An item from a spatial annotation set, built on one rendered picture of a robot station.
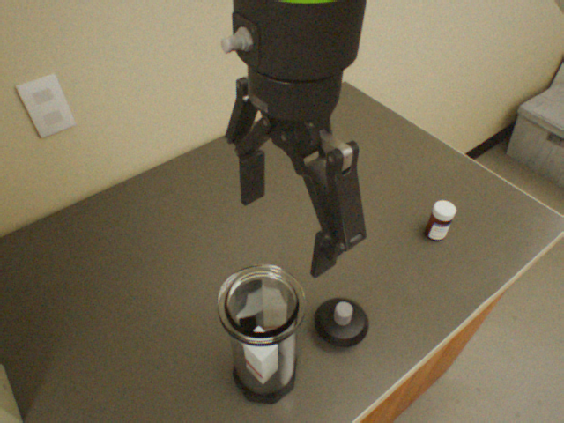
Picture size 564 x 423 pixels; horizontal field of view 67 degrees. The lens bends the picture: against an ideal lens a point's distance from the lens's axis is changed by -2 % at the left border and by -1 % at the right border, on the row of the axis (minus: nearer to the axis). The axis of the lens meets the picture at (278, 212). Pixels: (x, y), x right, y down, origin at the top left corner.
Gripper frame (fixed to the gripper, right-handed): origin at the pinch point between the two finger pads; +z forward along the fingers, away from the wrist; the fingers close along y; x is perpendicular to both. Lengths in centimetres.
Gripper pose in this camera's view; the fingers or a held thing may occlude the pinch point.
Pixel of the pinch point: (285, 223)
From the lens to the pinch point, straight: 48.3
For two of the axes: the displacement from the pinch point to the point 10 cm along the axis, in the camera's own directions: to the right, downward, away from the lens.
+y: 6.1, 6.1, -5.1
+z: -0.2, 6.6, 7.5
